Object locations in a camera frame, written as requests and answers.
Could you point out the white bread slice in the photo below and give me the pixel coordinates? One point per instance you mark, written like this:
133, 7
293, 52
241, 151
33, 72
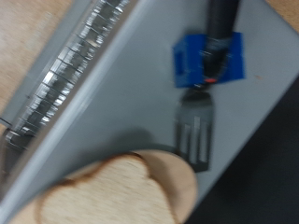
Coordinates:
106, 196

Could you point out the silver toaster oven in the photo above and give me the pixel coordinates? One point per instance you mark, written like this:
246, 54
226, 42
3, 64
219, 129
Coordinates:
130, 93

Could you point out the metal oven rack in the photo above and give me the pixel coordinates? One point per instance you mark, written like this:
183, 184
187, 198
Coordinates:
71, 65

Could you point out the spatula with blue grip block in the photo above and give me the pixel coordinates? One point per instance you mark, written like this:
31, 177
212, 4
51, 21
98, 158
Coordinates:
193, 62

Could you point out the wooden cutting board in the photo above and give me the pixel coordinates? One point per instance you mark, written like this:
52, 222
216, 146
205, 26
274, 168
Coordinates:
177, 183

